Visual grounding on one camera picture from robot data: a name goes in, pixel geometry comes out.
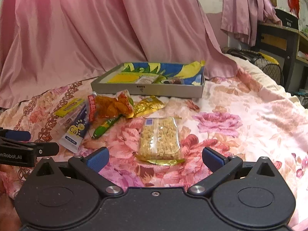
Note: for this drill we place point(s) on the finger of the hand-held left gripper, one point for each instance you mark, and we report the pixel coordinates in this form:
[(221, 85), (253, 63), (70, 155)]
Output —
[(16, 136)]

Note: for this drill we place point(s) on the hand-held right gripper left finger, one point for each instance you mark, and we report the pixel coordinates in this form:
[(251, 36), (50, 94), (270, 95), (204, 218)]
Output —
[(97, 160)]

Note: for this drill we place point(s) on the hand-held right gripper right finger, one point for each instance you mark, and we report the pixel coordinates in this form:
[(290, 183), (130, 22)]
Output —
[(213, 158)]

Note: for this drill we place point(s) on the green sausage stick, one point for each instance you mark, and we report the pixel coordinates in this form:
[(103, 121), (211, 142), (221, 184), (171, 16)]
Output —
[(103, 128)]

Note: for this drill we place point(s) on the blue and white sachet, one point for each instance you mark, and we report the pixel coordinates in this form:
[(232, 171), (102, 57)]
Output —
[(74, 132)]

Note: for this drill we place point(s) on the orange snack packet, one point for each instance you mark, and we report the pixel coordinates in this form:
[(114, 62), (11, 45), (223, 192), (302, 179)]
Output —
[(108, 108)]

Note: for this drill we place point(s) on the clear puffed rice bar packet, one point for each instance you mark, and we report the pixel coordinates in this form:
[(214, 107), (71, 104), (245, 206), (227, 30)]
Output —
[(158, 137)]

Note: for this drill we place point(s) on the yellow packet with purple label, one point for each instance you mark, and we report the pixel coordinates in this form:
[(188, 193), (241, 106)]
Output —
[(68, 107)]

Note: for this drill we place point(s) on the colourful painted cardboard box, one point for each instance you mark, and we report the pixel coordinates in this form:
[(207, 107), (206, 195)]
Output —
[(154, 90)]

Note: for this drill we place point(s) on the floral pink blanket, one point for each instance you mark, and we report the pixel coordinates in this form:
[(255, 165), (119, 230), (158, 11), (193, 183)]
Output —
[(240, 130)]

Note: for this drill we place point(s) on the gold foil snack packet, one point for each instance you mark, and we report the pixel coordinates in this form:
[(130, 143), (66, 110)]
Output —
[(149, 105)]

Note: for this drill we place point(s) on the quilted handbag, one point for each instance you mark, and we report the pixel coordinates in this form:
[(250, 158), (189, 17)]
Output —
[(269, 71)]

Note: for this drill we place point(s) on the yellow bag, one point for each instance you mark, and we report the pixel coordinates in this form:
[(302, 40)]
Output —
[(270, 58)]

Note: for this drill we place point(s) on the large pink satin cloth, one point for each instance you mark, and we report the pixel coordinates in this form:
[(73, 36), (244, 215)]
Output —
[(96, 28)]

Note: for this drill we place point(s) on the black cabinet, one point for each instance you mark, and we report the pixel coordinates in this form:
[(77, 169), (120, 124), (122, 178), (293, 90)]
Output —
[(291, 53)]

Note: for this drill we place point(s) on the wooden shelf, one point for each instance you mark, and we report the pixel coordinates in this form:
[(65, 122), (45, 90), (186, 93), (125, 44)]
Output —
[(303, 45)]

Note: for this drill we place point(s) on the pink hanging curtain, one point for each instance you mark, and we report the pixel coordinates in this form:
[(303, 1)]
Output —
[(243, 9)]

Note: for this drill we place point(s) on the black box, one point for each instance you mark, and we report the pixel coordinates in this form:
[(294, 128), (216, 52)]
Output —
[(287, 19)]

